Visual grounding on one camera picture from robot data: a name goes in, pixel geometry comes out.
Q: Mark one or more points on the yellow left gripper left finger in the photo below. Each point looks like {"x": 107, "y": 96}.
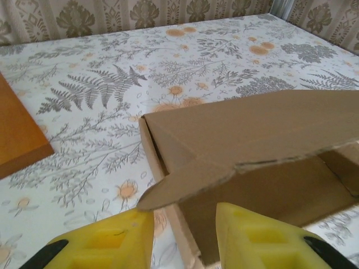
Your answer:
{"x": 112, "y": 246}

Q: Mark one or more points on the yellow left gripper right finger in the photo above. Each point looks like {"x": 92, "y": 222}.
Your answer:
{"x": 266, "y": 246}

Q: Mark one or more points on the brown cardboard box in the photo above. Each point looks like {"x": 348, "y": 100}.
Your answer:
{"x": 252, "y": 126}

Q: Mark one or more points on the aluminium corner post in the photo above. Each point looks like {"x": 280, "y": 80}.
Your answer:
{"x": 280, "y": 8}

